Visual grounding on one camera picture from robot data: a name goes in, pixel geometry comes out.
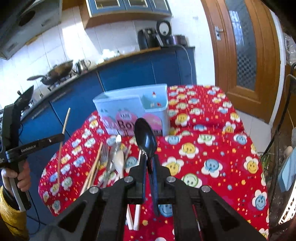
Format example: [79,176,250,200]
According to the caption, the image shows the black plastic spoon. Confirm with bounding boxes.
[134,118,159,216]

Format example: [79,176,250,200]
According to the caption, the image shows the silver metal fork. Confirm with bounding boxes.
[97,144,109,188]

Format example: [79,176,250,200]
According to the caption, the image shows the wooden chopstick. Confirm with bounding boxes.
[124,145,132,164]
[57,107,71,186]
[79,142,103,196]

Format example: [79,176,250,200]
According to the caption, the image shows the yellow sleeve forearm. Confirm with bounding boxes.
[1,186,30,240]

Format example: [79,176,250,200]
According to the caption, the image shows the blue lower kitchen cabinets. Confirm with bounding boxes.
[0,46,197,235]

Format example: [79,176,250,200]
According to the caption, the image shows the person's left hand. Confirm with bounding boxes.
[0,161,32,196]

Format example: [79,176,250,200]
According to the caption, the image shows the white ceramic spoon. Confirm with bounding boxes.
[113,135,125,179]

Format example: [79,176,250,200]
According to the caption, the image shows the white chopstick pair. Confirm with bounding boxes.
[126,204,141,231]

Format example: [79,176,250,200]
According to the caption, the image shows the red smiley flower tablecloth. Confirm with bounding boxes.
[38,85,269,237]

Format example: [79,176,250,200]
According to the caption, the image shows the light blue utensil organizer box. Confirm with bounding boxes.
[93,84,171,136]

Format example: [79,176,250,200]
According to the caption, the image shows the gas stove burner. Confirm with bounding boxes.
[47,72,79,91]

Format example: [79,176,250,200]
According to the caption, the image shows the dark wok on stove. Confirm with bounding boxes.
[27,60,73,85]

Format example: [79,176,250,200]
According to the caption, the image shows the stainless steel kettle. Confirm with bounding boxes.
[75,59,91,74]

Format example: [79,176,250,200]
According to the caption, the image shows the dark cooking pot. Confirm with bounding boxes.
[167,35,188,47]

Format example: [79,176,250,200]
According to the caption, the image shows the black air fryer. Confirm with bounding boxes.
[137,28,159,50]

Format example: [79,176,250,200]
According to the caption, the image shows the round black white appliance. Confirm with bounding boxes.
[156,20,171,47]

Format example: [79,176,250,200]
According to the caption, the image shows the grey range hood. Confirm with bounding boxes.
[1,0,63,60]

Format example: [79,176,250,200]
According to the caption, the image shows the wooden door with glass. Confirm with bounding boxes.
[202,1,280,123]

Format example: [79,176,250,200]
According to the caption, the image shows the white power cable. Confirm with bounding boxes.
[176,44,194,85]

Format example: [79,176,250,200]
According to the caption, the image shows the silver door handle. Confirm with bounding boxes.
[214,26,224,41]

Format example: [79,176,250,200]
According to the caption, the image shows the blue upper wall cabinets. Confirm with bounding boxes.
[79,0,171,29]

